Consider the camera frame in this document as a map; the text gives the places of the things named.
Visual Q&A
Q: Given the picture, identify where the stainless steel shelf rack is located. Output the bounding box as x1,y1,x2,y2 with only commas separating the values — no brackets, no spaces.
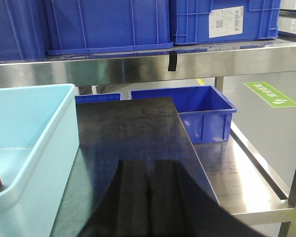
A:
0,32,296,237

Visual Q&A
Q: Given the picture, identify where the black tape strip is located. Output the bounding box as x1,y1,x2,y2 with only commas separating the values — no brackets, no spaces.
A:
168,51,178,72

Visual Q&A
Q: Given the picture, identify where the green floor sign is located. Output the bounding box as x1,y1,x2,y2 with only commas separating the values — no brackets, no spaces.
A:
244,81,296,108

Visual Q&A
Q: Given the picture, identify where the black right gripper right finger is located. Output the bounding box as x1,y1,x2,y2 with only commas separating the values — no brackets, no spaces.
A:
150,160,259,237

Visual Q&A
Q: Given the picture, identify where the large blue crate centre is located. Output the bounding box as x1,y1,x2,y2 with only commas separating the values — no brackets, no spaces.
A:
44,0,173,55

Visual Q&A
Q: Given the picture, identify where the large blue crate with label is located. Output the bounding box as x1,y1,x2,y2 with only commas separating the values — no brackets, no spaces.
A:
169,0,281,45

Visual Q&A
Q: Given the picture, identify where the large blue crate left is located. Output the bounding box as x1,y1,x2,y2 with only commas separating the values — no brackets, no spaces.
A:
0,0,50,61

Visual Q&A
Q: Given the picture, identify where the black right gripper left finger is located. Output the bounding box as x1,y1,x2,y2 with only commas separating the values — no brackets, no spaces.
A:
80,160,149,237

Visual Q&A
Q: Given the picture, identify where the small blue bin left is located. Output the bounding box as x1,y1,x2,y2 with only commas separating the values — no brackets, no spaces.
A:
75,93,123,104

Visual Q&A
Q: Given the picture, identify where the small blue bin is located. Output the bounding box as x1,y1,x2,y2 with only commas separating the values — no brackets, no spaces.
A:
75,93,123,104
129,85,237,145

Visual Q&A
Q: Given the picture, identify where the black rubber mat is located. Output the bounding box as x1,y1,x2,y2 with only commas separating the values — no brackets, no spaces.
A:
77,98,210,237

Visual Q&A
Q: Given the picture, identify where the light blue plastic tub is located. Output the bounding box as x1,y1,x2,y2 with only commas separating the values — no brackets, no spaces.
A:
0,84,79,237

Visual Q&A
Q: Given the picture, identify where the small blue bin right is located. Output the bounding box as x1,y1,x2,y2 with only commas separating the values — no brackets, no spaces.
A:
129,85,237,145

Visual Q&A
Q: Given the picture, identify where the white barcode label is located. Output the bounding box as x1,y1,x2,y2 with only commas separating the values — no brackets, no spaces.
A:
209,6,244,38

